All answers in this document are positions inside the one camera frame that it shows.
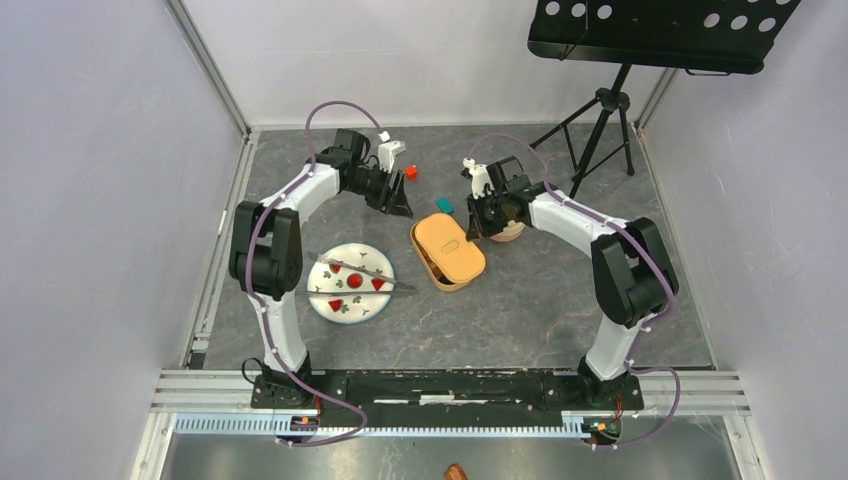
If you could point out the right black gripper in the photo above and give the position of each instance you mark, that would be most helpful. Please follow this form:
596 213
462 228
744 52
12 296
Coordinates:
477 226

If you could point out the metal serving tongs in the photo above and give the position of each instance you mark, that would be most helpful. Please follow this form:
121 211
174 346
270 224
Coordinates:
324 259

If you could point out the tan oblong lunch box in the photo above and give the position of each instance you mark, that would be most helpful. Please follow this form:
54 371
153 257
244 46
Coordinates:
436 275

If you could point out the teal block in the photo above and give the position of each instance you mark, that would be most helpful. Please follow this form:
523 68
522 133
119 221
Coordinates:
445 205

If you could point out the brown object at bottom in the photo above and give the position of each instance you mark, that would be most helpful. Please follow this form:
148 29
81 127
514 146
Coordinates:
455 472

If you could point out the black music stand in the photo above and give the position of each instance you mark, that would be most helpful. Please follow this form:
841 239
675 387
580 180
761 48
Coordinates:
701 37

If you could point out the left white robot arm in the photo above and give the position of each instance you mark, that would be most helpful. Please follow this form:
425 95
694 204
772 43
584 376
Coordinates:
266 252

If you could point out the tan oblong box lid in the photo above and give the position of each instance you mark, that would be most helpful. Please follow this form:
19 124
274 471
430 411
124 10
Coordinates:
444 241

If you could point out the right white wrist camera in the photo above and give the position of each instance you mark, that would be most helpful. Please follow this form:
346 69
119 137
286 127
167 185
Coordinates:
478 175

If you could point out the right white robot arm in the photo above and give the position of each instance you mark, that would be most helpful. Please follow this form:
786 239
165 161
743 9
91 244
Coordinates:
634 281

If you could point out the pink round bowl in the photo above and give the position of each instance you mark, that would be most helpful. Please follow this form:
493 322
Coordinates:
511 232

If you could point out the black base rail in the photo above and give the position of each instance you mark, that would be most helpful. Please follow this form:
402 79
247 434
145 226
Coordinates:
445 399

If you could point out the white patterned plate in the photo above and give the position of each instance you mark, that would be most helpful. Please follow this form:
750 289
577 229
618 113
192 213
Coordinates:
345 297

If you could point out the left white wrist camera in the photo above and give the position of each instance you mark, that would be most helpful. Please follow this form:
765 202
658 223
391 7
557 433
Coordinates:
388 150

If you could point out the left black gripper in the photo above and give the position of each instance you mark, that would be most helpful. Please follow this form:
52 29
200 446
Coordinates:
397 202

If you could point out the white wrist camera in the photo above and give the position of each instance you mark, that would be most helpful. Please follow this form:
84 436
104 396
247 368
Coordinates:
388 150
478 175

